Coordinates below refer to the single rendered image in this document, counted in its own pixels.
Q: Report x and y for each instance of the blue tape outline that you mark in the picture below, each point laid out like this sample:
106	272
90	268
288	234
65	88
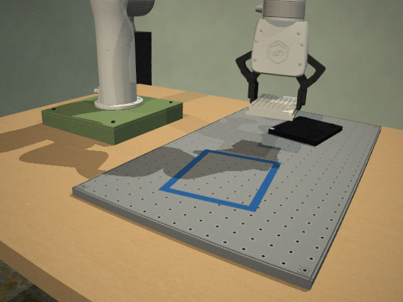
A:
254	203

